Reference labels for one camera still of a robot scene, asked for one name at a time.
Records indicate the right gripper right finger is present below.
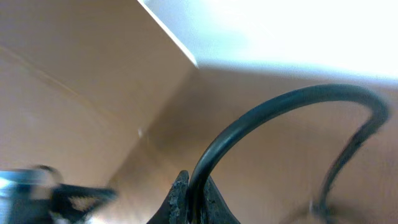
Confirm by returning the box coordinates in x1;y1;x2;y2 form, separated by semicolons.
200;176;240;224

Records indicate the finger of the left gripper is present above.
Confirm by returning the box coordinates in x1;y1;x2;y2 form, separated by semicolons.
50;184;118;223

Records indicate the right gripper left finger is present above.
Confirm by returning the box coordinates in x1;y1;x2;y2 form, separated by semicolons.
147;170;189;224

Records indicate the thick black USB cable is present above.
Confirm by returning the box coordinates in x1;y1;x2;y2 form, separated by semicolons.
186;83;391;224

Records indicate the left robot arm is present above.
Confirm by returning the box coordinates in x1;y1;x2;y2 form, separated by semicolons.
1;164;118;223

